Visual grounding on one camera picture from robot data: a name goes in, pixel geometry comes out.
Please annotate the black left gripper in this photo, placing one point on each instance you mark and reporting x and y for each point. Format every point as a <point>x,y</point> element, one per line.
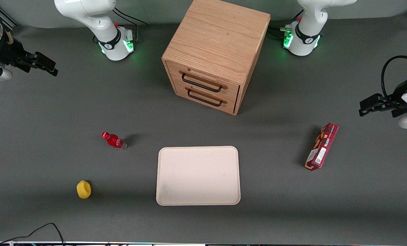
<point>397,94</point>

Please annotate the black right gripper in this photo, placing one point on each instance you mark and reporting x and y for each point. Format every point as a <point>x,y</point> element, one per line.
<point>9,52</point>

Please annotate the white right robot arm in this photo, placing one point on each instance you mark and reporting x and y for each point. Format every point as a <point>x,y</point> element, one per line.
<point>87,13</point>

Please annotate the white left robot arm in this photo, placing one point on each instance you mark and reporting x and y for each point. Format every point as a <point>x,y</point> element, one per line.
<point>309,20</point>

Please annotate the wooden drawer cabinet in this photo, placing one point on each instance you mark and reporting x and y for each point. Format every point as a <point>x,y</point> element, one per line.
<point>217,34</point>

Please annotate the red snack box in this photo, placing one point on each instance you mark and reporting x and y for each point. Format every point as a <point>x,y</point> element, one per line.
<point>321,147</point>

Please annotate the red plastic bottle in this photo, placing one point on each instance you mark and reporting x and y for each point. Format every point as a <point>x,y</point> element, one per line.
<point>114,140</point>

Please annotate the yellow lemon toy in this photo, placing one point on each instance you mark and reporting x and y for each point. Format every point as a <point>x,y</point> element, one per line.
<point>83,190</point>

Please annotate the cream rectangular tray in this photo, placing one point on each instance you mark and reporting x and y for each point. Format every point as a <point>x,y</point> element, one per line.
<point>198,176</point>

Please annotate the aluminium frame profile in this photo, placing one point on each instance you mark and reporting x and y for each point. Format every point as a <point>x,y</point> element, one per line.
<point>0,13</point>

